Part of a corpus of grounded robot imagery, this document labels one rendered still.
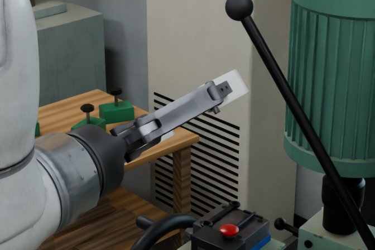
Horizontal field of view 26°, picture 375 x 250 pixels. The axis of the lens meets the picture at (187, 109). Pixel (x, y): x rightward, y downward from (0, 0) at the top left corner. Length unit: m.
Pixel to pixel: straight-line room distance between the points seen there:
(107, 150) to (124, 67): 2.88
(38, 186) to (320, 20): 0.45
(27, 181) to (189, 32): 2.17
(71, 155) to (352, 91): 0.41
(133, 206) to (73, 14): 0.91
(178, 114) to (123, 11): 2.78
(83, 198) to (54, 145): 0.06
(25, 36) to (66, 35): 2.74
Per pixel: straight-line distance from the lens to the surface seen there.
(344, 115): 1.04
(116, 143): 0.81
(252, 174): 2.85
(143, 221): 1.48
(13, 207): 0.70
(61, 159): 0.76
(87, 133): 0.81
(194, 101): 0.83
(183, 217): 1.47
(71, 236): 2.83
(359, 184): 1.17
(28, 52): 0.64
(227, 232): 1.28
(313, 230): 1.21
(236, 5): 0.99
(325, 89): 1.04
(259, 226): 1.34
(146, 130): 0.80
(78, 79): 3.48
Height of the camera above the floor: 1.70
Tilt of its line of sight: 24 degrees down
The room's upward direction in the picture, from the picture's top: straight up
